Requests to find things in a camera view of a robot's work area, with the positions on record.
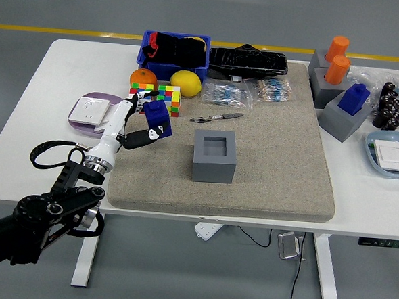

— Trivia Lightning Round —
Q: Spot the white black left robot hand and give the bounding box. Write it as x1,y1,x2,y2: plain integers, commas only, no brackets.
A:
85,86,172,168

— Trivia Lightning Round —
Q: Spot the blue square seal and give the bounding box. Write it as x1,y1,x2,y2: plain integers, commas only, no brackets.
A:
141,98,174,140
337,82,371,117

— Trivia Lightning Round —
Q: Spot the grey square seal holder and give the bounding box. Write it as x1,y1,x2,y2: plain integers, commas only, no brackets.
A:
190,127,239,185
316,92,373,144

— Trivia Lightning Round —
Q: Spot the orange cylinder seal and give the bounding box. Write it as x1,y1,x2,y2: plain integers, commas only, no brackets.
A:
323,34,351,63
323,54,352,85

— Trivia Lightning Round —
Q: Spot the purple plate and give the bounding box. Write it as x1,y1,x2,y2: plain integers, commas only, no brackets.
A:
67,90,128,139

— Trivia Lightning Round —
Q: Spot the multicolour puzzle cube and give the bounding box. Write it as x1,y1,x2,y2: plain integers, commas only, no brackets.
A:
155,84,183,118
127,81,156,116

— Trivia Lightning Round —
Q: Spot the orange fruit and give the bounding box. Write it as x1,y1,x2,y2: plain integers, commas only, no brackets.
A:
128,68,159,90

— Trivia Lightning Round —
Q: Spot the blue plastic bin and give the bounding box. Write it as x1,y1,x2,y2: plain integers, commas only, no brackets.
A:
135,29,212,85

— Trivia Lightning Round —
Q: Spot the yellow lemon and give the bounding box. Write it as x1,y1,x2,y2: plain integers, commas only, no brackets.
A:
169,69,204,98

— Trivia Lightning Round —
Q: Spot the black cloth with red trim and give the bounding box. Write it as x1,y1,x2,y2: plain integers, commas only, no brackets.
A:
140,31,208,69

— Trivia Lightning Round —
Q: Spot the black silver pen tool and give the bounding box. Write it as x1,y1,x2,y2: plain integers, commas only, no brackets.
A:
189,110,245,127

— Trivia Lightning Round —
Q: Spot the white table leg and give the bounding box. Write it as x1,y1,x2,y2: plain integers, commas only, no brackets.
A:
310,233,345,299
70,212,105,289

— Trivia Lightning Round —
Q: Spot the clear bag of resistors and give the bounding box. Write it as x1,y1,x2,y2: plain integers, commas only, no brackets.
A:
251,76,298,106
199,77,255,112

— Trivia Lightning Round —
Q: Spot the white power strip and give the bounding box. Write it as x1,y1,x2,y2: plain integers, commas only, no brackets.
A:
193,221,223,242

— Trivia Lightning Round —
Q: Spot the black plastic-wrapped bag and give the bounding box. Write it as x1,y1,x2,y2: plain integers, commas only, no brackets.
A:
207,41,291,82

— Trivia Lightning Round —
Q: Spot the grey-brown mat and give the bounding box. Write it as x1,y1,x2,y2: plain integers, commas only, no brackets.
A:
105,51,345,223

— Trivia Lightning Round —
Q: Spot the light blue plate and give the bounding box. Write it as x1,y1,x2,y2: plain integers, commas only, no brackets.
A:
362,129,399,179

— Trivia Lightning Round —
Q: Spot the black table control panel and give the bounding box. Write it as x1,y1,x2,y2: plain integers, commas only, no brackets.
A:
358,237,399,248

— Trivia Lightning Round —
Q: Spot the white switch panel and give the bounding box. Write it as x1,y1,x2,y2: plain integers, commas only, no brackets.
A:
93,102,122,135
371,139,399,173

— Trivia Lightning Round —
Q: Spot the white wall socket panel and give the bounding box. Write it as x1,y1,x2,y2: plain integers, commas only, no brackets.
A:
68,96,111,127

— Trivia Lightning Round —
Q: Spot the black power strip cable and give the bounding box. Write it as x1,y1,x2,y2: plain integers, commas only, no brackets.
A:
236,225,273,248

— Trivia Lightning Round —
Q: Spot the silver metal bracket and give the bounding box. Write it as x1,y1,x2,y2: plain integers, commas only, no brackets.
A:
276,230,306,262

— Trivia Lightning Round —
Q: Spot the black floor cable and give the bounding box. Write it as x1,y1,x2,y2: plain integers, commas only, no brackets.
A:
287,231,308,299

